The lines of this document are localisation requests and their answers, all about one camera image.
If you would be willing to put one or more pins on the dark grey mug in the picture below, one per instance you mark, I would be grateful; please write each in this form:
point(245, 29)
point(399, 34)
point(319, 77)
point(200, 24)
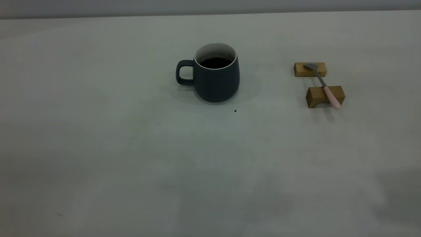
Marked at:
point(215, 82)

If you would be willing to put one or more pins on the rectangular wooden block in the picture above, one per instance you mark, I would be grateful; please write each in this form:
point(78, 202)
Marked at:
point(301, 70)

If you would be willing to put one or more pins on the arched wooden block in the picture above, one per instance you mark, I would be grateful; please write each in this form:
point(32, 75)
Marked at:
point(316, 94)

